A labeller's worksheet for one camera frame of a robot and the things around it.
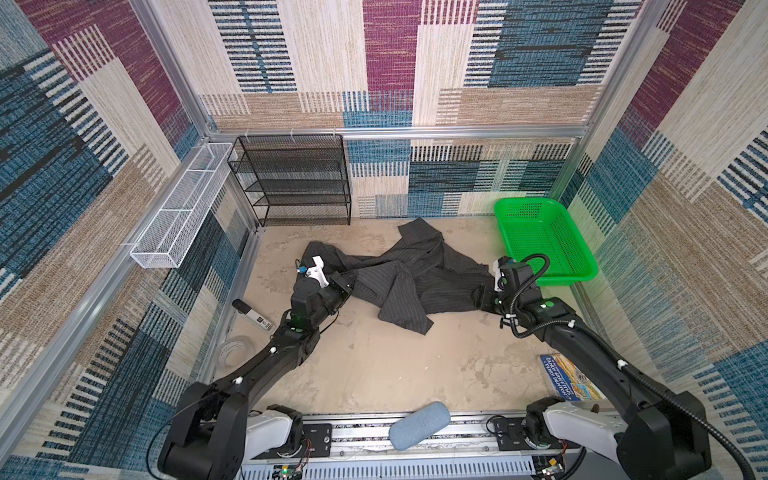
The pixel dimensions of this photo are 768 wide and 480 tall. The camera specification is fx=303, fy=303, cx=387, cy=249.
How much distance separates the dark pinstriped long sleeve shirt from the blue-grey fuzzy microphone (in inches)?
8.9

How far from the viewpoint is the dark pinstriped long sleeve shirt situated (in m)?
0.89

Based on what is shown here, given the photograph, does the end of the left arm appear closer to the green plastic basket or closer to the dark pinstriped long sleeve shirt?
the dark pinstriped long sleeve shirt

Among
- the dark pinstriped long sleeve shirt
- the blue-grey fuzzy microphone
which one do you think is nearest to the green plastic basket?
the dark pinstriped long sleeve shirt

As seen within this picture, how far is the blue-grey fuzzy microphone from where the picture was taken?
28.8 inches

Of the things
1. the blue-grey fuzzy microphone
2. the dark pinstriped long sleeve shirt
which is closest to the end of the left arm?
the dark pinstriped long sleeve shirt

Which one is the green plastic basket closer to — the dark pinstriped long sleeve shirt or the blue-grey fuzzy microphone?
the dark pinstriped long sleeve shirt

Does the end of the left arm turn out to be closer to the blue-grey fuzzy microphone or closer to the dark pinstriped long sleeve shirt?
the dark pinstriped long sleeve shirt
